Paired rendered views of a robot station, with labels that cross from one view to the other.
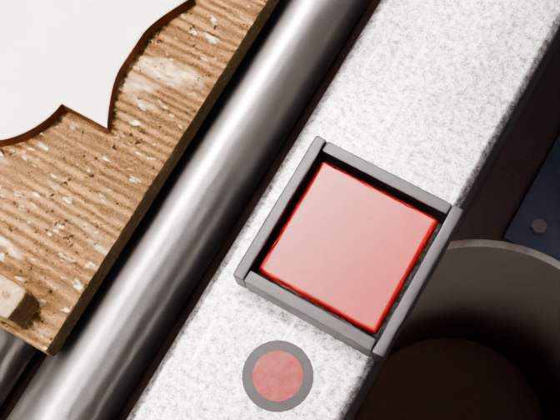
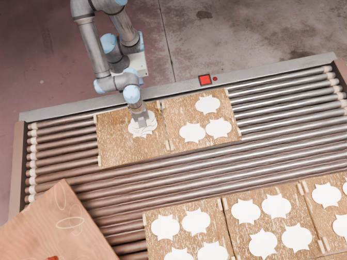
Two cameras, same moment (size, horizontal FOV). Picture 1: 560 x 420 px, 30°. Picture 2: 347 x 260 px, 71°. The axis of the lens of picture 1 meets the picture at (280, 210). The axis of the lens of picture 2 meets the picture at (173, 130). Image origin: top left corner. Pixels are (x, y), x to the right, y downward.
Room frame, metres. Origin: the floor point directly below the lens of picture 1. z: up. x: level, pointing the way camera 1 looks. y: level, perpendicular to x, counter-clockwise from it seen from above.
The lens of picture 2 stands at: (0.89, 0.42, 2.26)
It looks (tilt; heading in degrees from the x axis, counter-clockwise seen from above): 68 degrees down; 227
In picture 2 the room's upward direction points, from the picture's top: 10 degrees counter-clockwise
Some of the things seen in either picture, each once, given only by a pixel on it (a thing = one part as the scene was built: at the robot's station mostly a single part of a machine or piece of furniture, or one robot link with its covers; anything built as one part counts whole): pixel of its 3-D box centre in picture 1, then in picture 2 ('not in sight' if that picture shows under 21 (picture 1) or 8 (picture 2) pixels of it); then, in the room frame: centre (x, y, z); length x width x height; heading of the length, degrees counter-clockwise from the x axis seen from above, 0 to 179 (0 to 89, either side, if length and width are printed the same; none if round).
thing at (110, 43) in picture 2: not in sight; (111, 47); (0.38, -0.55, 1.11); 0.13 x 0.12 x 0.14; 137
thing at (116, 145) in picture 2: not in sight; (131, 133); (0.69, -0.16, 0.93); 0.41 x 0.35 x 0.02; 141
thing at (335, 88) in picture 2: not in sight; (185, 118); (0.41, 0.03, 0.90); 1.95 x 0.05 x 0.05; 139
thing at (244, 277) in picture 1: (348, 247); (205, 80); (0.13, -0.03, 0.92); 0.08 x 0.08 x 0.02; 49
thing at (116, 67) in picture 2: not in sight; (116, 59); (0.37, -0.56, 0.99); 0.15 x 0.15 x 0.10
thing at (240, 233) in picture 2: not in sight; (270, 224); (0.63, 0.73, 0.94); 0.41 x 0.35 x 0.04; 138
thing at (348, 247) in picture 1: (348, 247); (205, 80); (0.13, -0.03, 0.92); 0.06 x 0.06 x 0.01; 49
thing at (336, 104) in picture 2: not in sight; (188, 133); (0.48, 0.11, 0.90); 1.95 x 0.05 x 0.05; 139
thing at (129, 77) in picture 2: not in sight; (127, 80); (0.53, -0.24, 1.23); 0.11 x 0.11 x 0.08; 47
